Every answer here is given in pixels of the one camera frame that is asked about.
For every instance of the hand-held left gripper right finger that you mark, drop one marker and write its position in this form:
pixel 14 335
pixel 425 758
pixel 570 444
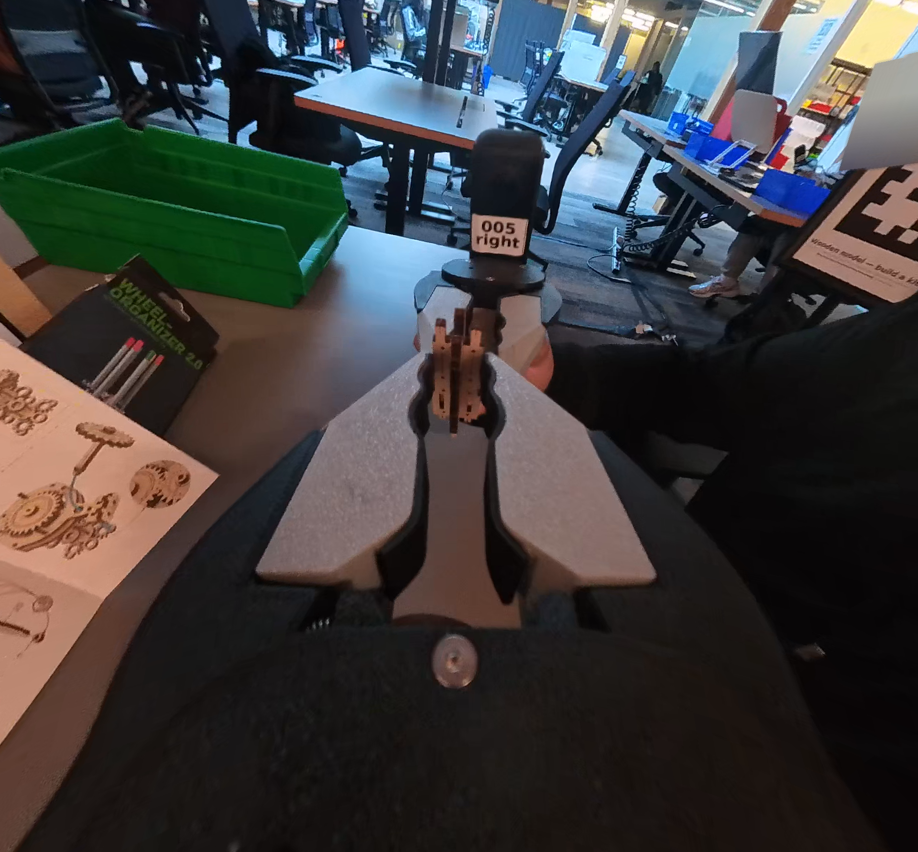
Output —
pixel 574 500

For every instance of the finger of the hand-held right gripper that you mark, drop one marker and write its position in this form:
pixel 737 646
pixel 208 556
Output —
pixel 427 310
pixel 527 335

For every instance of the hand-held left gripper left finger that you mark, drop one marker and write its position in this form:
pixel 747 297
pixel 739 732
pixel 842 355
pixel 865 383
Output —
pixel 337 500

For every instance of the wooden model part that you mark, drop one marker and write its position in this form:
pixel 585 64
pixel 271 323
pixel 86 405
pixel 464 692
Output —
pixel 448 378

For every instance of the person's right forearm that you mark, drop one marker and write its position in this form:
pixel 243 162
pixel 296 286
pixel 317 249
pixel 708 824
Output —
pixel 717 400

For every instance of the person's right hand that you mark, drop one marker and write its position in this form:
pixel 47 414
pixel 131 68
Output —
pixel 543 368

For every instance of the black office chair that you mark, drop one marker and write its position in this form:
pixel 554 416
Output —
pixel 581 141
pixel 43 41
pixel 251 70

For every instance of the white power strip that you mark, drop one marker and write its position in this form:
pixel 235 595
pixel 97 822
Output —
pixel 619 249

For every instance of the brown-edged office desk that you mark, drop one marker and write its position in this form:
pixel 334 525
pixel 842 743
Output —
pixel 401 98

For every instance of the long office desk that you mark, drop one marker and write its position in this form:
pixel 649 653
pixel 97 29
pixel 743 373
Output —
pixel 688 163

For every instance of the blue plastic bin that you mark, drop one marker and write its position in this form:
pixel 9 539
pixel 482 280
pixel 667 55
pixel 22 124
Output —
pixel 792 192
pixel 713 149

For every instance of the black product package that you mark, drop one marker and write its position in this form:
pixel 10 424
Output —
pixel 93 335

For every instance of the illustrated instruction sheet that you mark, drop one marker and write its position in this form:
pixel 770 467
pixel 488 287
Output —
pixel 43 579

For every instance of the green plastic bin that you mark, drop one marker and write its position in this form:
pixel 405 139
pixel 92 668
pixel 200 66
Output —
pixel 143 199

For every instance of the printed tag sign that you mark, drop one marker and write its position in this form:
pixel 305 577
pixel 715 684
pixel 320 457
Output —
pixel 853 249

